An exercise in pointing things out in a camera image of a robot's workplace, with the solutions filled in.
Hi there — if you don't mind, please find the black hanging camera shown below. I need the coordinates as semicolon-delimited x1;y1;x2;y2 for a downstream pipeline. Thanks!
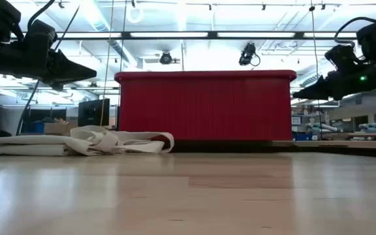
238;42;261;67

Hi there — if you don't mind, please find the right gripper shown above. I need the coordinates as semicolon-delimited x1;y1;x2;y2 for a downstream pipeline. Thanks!
292;61;376;101

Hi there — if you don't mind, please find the background wooden table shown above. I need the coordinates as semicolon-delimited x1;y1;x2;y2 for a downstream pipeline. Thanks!
318;132;376;141

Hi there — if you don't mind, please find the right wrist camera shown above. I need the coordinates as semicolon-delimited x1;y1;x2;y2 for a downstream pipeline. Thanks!
324;44;367;75

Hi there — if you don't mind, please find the brown cardboard box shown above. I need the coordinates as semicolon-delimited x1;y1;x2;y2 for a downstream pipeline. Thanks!
43;122;78;136

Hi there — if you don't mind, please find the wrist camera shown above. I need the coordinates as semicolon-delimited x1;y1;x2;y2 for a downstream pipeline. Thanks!
22;19;58;56
324;44;367;75

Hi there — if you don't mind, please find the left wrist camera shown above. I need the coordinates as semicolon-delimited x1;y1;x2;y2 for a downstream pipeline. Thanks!
22;19;58;56

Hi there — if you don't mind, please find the round black overhead camera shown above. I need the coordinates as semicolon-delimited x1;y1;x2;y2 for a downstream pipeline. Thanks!
159;51;181;65

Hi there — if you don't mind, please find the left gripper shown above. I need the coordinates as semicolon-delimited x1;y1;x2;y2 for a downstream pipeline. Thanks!
8;45;97;84

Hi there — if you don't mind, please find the black background monitor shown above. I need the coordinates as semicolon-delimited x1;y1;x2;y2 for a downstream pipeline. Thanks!
78;98;110;127

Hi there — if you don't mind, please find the yellow hanging cable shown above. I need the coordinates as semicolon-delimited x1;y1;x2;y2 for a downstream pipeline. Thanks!
99;0;115;127

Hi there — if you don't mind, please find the cream canvas tote bag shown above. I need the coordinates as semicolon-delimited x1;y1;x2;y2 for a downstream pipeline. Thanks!
0;125;175;157

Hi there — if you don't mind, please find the blue background bin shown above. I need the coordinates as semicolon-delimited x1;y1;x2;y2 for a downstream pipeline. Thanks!
21;121;45;134

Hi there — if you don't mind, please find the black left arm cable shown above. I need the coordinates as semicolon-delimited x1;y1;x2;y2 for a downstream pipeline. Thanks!
27;0;57;33

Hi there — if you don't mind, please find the red plastic laundry bin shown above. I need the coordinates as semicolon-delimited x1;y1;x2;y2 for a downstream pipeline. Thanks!
114;69;298;142

